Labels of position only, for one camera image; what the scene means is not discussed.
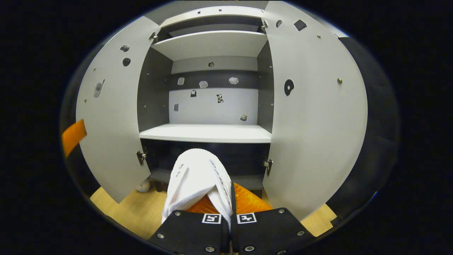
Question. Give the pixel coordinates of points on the metal door hinge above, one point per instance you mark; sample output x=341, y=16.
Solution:
x=153, y=37
x=264, y=26
x=268, y=167
x=141, y=157

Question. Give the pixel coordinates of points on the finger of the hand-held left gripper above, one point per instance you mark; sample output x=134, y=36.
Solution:
x=73, y=137

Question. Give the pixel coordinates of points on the white shoe cabinet door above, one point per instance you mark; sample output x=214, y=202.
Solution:
x=113, y=117
x=315, y=124

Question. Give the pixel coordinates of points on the white canvas shoe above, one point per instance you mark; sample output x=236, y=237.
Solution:
x=191, y=177

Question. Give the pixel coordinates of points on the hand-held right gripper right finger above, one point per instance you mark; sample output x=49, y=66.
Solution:
x=265, y=230

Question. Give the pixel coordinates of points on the white shoe cabinet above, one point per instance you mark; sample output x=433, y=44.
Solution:
x=212, y=109

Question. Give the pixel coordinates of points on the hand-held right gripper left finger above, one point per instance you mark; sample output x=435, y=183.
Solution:
x=191, y=230

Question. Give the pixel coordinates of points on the small white round object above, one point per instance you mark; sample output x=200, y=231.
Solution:
x=143, y=186

